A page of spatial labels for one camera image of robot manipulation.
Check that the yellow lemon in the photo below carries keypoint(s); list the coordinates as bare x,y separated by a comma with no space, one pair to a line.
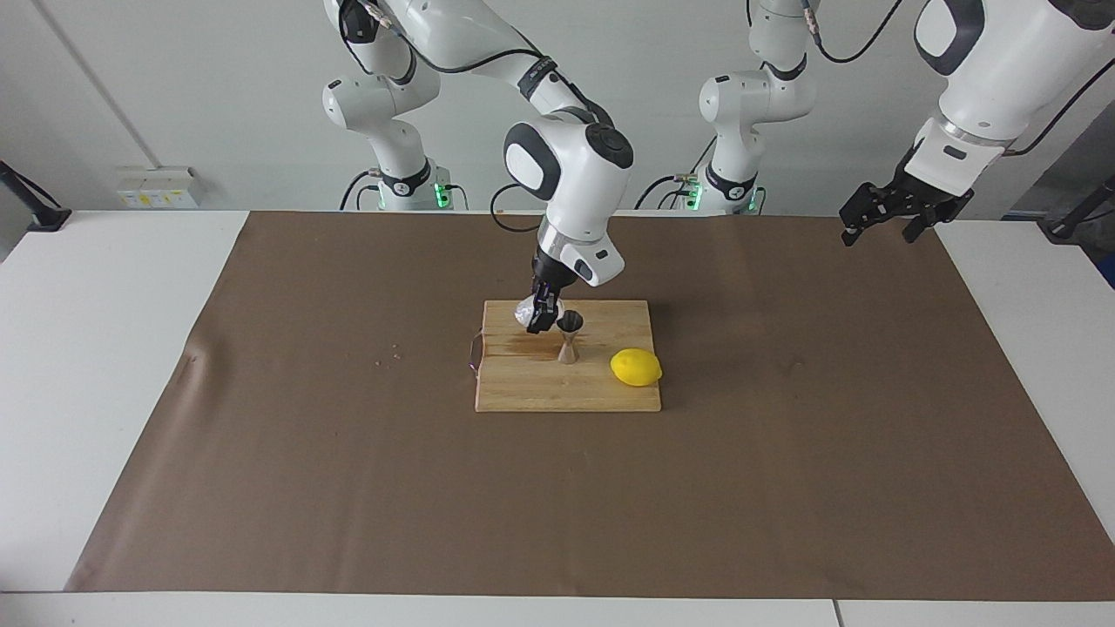
636,367

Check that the brown paper table mat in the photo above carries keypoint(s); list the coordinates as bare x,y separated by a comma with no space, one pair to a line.
557,505

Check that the white wall socket box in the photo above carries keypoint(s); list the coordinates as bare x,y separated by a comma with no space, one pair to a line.
157,187

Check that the steel double jigger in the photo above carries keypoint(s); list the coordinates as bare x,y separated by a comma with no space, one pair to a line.
569,348

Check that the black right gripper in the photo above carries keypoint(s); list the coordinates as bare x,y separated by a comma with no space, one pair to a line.
550,274

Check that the black camera stand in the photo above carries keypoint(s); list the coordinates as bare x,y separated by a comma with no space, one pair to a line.
48,218
1067,228

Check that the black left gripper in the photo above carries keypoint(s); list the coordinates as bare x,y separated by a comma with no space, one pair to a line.
928,198

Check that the clear faceted glass cup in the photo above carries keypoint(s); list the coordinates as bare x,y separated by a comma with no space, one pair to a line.
525,312

